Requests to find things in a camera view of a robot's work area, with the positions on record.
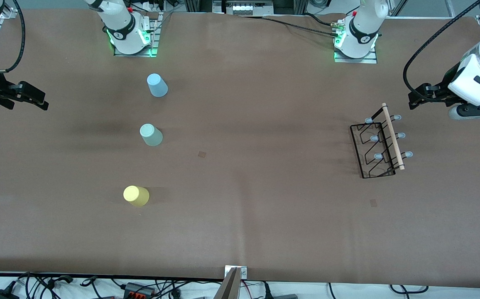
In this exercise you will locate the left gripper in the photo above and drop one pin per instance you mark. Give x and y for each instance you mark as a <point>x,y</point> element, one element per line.
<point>446,88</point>

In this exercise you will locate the mint green plastic cup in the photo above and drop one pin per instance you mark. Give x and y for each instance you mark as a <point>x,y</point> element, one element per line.
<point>151,136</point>

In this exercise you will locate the yellow plastic cup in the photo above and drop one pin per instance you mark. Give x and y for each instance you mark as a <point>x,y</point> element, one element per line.
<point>136,196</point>

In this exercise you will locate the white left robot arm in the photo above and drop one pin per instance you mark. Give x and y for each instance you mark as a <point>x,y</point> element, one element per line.
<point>360,29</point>

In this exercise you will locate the light blue plastic cup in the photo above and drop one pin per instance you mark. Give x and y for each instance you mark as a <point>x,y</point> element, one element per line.
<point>157,86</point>

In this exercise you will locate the black power adapter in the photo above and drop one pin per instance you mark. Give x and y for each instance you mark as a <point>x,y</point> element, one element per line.
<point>1,295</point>

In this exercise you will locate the grey power strip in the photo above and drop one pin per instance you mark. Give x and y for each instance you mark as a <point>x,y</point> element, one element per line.
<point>242,8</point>

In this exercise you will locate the grey connector with orange levers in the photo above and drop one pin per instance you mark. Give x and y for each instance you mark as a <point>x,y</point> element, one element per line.
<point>136,288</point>

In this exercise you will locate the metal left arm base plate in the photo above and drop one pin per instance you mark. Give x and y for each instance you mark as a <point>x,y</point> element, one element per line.
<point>368,59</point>

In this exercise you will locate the aluminium table edge rail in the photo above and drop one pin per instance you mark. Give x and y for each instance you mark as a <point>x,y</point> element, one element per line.
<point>11,13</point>

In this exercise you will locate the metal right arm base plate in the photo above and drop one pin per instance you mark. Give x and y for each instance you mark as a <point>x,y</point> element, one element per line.
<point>153,41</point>

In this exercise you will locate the aluminium frame post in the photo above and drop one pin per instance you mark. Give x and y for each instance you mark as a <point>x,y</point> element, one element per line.
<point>194,5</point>

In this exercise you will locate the metal camera pole with bracket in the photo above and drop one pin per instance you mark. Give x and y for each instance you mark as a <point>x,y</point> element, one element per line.
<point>229,286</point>

